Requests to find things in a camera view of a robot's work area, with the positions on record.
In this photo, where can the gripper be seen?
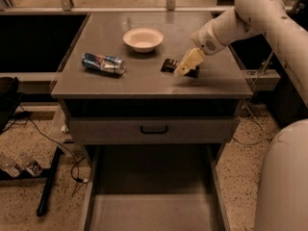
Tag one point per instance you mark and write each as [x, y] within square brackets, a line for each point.
[204, 39]

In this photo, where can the black rxbar chocolate bar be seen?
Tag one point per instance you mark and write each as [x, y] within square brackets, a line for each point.
[169, 65]

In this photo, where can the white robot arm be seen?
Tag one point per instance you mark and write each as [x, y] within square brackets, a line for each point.
[282, 199]

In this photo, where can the grey drawer cabinet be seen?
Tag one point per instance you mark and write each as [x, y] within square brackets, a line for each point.
[143, 90]

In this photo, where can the closed upper grey drawer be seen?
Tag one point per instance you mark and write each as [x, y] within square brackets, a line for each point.
[107, 131]

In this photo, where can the open grey lower drawer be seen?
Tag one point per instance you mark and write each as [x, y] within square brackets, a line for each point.
[153, 188]

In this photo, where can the white ceramic bowl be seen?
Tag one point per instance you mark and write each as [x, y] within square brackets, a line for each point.
[143, 40]

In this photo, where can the blue silver energy drink can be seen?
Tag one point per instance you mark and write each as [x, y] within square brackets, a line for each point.
[108, 64]

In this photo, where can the black chair at left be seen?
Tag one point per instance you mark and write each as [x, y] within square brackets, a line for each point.
[9, 99]

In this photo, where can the clear water bottle right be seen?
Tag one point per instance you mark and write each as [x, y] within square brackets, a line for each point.
[30, 164]

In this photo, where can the clear water bottle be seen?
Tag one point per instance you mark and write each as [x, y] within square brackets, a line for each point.
[30, 164]
[10, 166]

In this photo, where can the clear water bottle left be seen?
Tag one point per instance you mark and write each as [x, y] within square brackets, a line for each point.
[10, 166]

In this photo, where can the black drawer handle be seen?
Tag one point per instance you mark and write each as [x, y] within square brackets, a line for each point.
[154, 130]

